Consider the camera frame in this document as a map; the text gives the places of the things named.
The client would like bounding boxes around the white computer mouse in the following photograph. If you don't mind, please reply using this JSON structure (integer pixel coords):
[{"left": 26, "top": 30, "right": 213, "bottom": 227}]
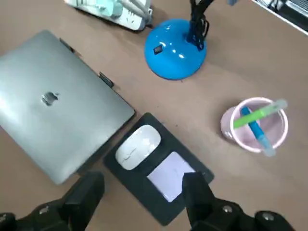
[{"left": 115, "top": 124, "right": 162, "bottom": 171}]

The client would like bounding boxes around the blue desk lamp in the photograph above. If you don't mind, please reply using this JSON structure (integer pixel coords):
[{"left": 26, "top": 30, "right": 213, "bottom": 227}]
[{"left": 144, "top": 0, "right": 238, "bottom": 80}]

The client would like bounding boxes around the blue marker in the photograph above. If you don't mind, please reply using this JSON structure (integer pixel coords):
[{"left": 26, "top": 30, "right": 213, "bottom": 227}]
[{"left": 240, "top": 107, "right": 276, "bottom": 157}]

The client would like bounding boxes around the mint green plug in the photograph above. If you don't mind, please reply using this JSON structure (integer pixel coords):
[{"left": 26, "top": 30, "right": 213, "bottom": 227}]
[{"left": 95, "top": 0, "right": 125, "bottom": 20}]

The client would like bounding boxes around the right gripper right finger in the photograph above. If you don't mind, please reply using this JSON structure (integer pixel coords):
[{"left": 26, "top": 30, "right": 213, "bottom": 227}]
[{"left": 181, "top": 171, "right": 297, "bottom": 231}]

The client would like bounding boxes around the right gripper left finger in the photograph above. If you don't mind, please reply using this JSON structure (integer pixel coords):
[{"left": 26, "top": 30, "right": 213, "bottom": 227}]
[{"left": 0, "top": 171, "right": 105, "bottom": 231}]

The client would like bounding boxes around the white cable with plug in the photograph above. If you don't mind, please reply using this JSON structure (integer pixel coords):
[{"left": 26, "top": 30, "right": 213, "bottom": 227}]
[{"left": 120, "top": 0, "right": 154, "bottom": 27}]

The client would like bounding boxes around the pink pen cup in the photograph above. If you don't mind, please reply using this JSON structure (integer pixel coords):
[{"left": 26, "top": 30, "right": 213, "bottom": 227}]
[{"left": 220, "top": 97, "right": 289, "bottom": 153}]

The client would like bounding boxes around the green marker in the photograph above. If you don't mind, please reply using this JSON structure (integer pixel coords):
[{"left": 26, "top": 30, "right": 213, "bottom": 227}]
[{"left": 232, "top": 100, "right": 288, "bottom": 130}]

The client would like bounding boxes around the white power strip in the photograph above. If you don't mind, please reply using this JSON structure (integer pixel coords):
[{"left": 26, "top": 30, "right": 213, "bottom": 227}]
[{"left": 64, "top": 0, "right": 154, "bottom": 31}]

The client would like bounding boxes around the grey laptop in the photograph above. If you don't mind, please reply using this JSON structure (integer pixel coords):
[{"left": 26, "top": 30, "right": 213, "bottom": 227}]
[{"left": 0, "top": 29, "right": 137, "bottom": 186}]

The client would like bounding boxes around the black mouse pad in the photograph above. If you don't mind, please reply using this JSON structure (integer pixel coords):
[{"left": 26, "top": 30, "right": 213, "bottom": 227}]
[{"left": 103, "top": 112, "right": 215, "bottom": 226}]

